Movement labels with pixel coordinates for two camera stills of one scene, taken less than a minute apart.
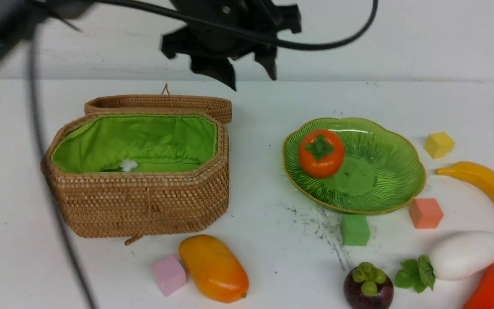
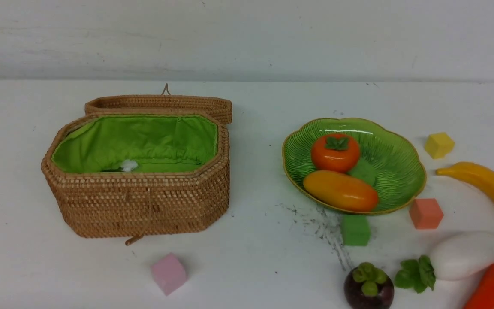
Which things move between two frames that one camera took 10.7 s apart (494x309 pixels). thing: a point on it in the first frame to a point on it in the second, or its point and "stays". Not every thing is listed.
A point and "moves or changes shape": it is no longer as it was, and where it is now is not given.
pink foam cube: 170,274 stays
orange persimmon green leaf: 320,153 moves or changes shape
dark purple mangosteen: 366,287 stays
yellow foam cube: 438,145 stays
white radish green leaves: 457,256 stays
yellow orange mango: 217,271 to 341,190
